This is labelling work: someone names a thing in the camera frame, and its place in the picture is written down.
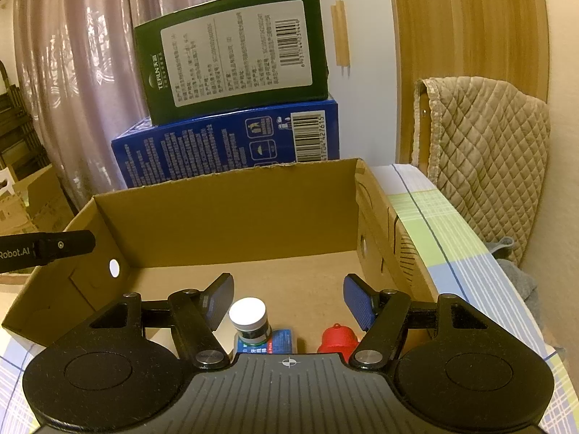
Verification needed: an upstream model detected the grey cloth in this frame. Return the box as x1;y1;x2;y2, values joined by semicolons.
485;236;551;301

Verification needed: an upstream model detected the blue printed carton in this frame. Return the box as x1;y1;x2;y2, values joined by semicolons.
111;95;340;190

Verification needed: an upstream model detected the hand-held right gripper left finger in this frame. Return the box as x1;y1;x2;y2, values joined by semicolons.
89;272;235;370

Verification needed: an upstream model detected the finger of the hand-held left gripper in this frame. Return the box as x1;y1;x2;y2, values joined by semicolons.
38;229;97;262

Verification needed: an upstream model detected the brown printed carton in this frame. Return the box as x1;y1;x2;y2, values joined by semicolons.
0;164;74;241

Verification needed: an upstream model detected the green carton with white label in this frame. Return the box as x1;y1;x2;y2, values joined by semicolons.
134;0;330;126

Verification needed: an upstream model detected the wooden door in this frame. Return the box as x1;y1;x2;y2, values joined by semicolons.
386;0;551;178

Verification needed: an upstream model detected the clear box with blue label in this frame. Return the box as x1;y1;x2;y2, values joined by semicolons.
235;328;298;356

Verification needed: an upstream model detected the brown cardboard box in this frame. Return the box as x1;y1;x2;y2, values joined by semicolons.
2;158;440;359

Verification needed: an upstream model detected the quilted beige chair cover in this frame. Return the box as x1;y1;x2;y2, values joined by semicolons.
413;77;551;268

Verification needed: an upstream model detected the green bottle with white cap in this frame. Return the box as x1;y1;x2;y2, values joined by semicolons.
228;297;272;354

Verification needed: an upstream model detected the red plastic toy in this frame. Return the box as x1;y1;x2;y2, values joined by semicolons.
316;322;361;354

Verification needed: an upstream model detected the purple patterned curtain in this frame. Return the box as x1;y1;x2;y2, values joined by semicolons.
13;0;317;218

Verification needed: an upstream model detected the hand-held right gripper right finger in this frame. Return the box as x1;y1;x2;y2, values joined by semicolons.
343;273;490;370

